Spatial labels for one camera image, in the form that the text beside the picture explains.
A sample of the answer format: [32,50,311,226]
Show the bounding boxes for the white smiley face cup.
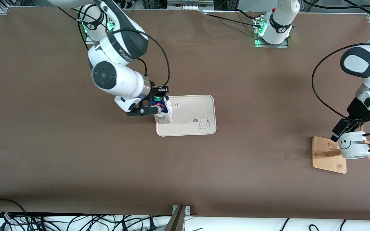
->
[335,131,370,159]

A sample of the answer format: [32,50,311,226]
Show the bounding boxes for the blue white milk carton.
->
[150,95,173,124]

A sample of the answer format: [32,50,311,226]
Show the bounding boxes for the wooden cup stand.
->
[312,124,370,174]

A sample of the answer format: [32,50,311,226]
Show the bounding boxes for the cream rabbit print tray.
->
[156,95,217,137]

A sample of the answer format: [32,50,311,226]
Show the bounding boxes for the grey rack equipment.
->
[166,0,215,10]

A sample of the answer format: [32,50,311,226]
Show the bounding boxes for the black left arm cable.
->
[311,43,370,120]

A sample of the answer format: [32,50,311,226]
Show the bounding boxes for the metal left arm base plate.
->
[253,18,289,49]

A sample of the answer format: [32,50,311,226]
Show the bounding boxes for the black base power cable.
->
[200,9,266,29]

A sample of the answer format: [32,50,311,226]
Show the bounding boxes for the aluminium profile post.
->
[164,205,192,231]

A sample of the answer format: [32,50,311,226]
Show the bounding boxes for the black floor cable tangle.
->
[0,210,172,231]

